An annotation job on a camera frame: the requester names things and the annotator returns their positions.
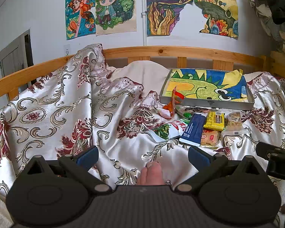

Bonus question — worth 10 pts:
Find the floral satin bedspread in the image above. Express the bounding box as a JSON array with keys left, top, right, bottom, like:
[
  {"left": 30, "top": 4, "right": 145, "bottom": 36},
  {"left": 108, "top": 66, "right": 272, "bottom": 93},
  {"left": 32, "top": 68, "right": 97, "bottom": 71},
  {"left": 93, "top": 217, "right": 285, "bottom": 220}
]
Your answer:
[{"left": 0, "top": 43, "right": 285, "bottom": 228}]

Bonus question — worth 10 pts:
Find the yellow snack bar packet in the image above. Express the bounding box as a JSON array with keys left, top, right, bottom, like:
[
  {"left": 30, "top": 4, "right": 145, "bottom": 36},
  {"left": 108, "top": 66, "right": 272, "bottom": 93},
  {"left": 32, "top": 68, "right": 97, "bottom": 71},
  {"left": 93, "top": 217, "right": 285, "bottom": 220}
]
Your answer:
[{"left": 203, "top": 111, "right": 225, "bottom": 132}]

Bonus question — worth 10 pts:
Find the person's left hand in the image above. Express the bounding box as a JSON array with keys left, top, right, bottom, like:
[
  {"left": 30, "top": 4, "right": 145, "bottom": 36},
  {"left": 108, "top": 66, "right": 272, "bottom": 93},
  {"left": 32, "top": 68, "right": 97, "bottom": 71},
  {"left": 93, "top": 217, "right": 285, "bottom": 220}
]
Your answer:
[{"left": 136, "top": 162, "right": 165, "bottom": 186}]

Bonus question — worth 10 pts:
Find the rice cracker clear packet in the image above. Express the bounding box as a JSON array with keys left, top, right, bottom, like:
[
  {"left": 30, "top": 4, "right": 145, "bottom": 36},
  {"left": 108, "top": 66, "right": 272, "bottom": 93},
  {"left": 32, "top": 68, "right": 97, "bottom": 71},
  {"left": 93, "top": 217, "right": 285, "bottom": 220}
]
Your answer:
[{"left": 200, "top": 129, "right": 220, "bottom": 149}]

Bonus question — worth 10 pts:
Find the white wall pipe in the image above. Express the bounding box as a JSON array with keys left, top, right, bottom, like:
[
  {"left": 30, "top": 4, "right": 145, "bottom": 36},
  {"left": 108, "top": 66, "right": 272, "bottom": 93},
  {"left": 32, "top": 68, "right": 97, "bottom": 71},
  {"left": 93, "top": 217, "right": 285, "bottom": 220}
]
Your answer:
[{"left": 141, "top": 0, "right": 147, "bottom": 46}]

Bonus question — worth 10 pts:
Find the swirly sun drawing poster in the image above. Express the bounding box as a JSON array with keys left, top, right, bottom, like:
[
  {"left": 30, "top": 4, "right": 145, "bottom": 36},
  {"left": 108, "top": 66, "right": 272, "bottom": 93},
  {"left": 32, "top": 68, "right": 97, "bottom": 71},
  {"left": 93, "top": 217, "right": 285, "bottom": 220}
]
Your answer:
[{"left": 146, "top": 0, "right": 193, "bottom": 36}]

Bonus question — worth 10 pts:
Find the orange red clear snack bag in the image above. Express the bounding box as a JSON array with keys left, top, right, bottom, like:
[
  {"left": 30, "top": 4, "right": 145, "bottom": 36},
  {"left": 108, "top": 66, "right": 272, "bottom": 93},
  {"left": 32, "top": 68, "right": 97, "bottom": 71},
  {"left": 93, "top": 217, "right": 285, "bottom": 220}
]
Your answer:
[{"left": 163, "top": 86, "right": 185, "bottom": 118}]

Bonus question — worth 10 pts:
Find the white green seaweed snack bag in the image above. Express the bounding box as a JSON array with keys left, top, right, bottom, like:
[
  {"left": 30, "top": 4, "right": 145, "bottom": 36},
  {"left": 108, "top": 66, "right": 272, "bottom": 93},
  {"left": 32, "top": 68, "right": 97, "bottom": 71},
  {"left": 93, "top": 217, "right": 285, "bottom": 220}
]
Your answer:
[{"left": 146, "top": 118, "right": 190, "bottom": 143}]

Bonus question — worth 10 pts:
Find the dark dried fruit packet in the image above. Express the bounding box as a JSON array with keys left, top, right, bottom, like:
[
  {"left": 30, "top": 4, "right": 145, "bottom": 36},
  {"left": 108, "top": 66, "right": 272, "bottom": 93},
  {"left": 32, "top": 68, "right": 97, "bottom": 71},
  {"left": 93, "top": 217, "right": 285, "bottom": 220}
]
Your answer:
[{"left": 176, "top": 105, "right": 210, "bottom": 115}]

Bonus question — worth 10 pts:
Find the blond boy drawing poster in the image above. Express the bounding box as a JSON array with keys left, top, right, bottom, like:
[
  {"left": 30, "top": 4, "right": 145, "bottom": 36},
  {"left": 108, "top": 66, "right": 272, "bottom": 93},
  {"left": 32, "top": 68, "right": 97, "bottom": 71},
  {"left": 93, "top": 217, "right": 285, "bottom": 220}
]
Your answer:
[{"left": 95, "top": 0, "right": 137, "bottom": 36}]

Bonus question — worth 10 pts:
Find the landscape flowers drawing poster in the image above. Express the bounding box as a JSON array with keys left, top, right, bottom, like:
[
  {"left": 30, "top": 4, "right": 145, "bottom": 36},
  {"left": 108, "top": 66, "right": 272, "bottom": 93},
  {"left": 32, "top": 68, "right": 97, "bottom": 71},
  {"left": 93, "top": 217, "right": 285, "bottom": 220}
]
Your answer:
[{"left": 194, "top": 0, "right": 239, "bottom": 38}]

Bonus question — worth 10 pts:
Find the navy blue snack packet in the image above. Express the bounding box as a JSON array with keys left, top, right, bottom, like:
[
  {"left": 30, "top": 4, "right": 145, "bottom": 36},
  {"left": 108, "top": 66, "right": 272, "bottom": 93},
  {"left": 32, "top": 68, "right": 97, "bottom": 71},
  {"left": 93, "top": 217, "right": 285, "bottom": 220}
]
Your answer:
[{"left": 179, "top": 113, "right": 207, "bottom": 147}]

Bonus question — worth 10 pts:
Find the pink wrapped candy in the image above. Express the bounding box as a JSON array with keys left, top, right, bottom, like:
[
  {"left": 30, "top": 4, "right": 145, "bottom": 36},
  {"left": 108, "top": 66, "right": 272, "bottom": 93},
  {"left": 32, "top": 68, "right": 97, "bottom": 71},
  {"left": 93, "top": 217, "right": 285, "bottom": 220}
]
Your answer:
[{"left": 154, "top": 108, "right": 173, "bottom": 120}]

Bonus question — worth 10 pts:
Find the cream pillow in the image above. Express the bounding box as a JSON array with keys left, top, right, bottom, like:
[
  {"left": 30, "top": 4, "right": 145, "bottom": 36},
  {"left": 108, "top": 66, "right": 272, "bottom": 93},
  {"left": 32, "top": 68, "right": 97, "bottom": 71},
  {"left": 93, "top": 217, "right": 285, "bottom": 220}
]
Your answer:
[{"left": 108, "top": 60, "right": 170, "bottom": 97}]

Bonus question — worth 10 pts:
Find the mermaid drawing poster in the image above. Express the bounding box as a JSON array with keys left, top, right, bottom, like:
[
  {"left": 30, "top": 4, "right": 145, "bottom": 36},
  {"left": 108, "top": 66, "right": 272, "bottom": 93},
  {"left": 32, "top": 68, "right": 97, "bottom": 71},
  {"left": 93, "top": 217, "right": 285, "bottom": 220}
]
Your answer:
[{"left": 65, "top": 0, "right": 96, "bottom": 40}]

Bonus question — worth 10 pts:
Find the grey shallow tray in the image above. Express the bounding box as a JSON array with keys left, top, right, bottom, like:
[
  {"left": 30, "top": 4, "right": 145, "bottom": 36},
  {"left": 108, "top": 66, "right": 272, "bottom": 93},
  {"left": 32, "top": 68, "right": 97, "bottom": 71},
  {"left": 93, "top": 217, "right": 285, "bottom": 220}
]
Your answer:
[{"left": 160, "top": 68, "right": 254, "bottom": 111}]

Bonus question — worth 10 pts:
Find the dinosaur drawing paper liner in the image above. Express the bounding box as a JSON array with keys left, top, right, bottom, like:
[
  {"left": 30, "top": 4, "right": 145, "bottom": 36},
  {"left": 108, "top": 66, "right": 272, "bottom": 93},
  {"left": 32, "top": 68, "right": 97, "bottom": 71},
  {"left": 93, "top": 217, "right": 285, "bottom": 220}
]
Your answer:
[{"left": 160, "top": 68, "right": 248, "bottom": 102}]

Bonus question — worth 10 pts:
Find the mixed nuts clear packet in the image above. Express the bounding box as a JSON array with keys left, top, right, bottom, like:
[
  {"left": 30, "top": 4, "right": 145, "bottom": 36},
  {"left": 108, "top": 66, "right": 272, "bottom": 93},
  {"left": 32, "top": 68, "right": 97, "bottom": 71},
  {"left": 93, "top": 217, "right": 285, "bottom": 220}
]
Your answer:
[{"left": 221, "top": 112, "right": 246, "bottom": 136}]

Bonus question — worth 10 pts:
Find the grey door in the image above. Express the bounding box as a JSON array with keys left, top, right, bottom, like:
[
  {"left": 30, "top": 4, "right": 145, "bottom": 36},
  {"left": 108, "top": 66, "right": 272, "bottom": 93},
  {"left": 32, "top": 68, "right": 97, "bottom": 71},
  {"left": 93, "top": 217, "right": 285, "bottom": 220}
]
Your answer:
[{"left": 0, "top": 30, "right": 34, "bottom": 77}]

